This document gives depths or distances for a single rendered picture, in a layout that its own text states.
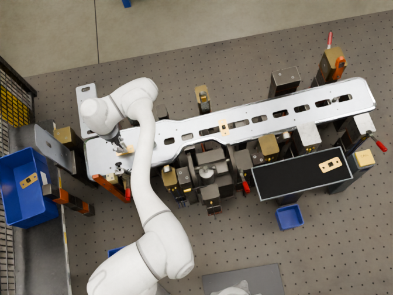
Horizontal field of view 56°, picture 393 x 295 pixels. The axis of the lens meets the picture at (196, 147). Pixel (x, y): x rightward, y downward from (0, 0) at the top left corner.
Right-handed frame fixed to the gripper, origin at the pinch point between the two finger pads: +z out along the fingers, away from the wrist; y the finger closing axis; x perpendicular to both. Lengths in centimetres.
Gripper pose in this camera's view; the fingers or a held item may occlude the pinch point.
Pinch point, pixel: (122, 147)
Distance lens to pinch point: 168.9
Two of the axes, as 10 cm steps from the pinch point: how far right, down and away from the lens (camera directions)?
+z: 0.9, 3.4, 9.4
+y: -2.2, -9.1, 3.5
